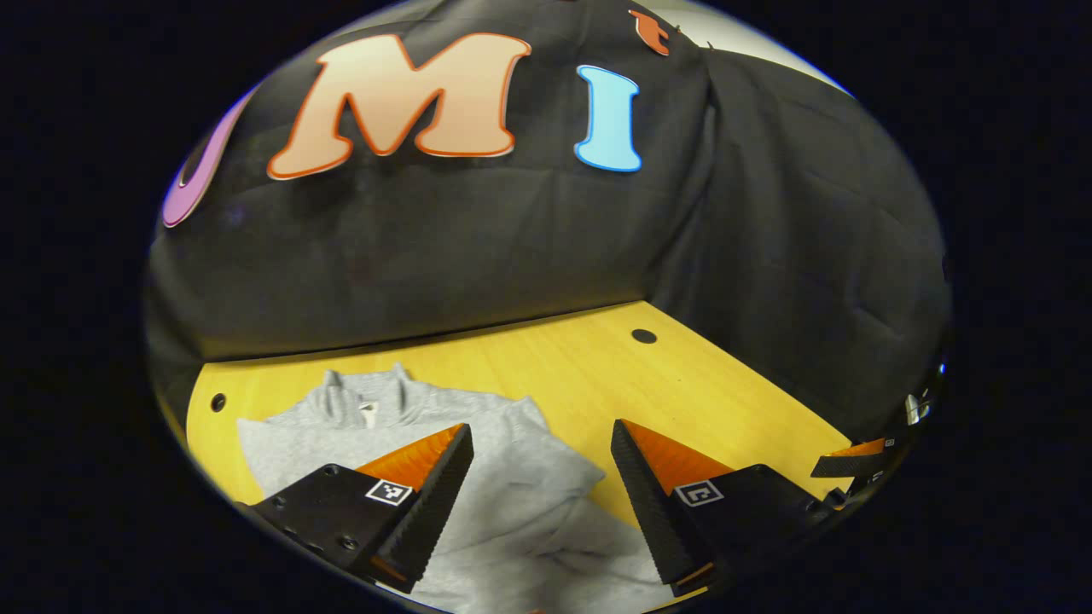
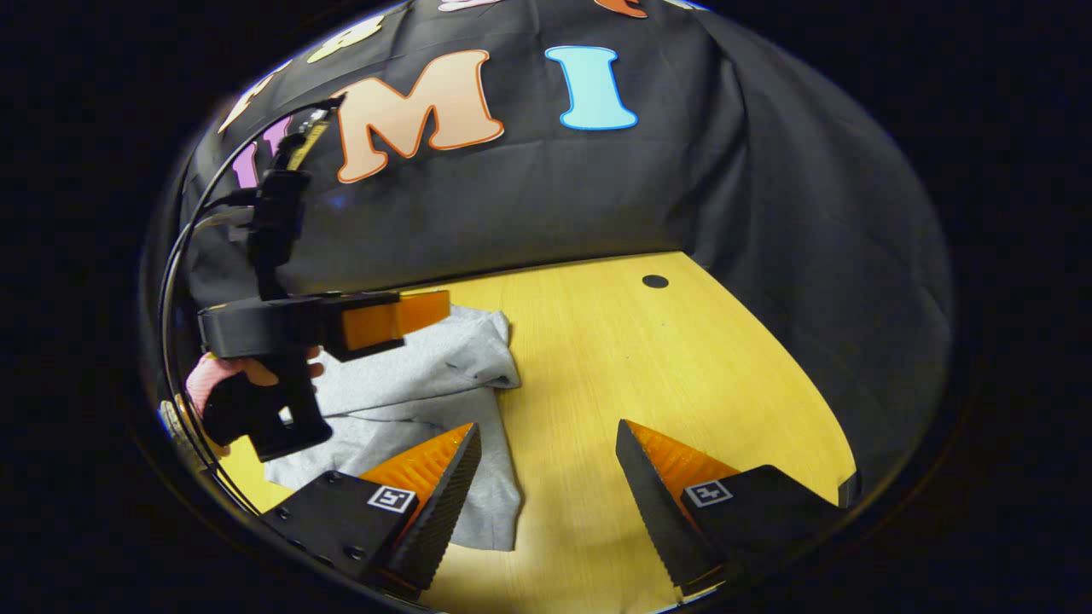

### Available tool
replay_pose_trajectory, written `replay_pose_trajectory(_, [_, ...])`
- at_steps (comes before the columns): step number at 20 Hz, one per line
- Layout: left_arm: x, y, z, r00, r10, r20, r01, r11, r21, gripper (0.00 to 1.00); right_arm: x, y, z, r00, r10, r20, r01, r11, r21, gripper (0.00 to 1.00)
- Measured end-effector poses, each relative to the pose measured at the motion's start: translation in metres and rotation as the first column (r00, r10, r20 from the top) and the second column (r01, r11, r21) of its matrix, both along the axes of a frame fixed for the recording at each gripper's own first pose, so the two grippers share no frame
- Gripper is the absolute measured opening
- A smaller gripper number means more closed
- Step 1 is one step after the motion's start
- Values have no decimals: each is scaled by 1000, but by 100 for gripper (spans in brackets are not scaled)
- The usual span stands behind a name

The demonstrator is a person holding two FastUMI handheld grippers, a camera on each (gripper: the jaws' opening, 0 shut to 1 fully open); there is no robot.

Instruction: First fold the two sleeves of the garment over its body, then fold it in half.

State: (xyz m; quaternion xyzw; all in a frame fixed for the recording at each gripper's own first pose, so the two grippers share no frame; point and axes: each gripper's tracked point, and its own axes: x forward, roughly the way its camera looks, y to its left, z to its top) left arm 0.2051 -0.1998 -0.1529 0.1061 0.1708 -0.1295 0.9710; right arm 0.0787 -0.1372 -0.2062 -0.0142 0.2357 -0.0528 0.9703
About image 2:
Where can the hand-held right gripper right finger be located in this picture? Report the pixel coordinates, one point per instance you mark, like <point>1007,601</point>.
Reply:
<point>653,507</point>

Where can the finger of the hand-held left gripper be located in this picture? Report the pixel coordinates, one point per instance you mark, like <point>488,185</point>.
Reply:
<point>388,320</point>

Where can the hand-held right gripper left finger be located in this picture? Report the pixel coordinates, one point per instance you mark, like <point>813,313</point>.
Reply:
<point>439,512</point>

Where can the grey zip-neck sweatshirt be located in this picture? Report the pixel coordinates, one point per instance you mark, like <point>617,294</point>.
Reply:
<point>409,375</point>

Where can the black backdrop cloth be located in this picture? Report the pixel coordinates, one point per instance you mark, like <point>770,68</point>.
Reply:
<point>554,205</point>

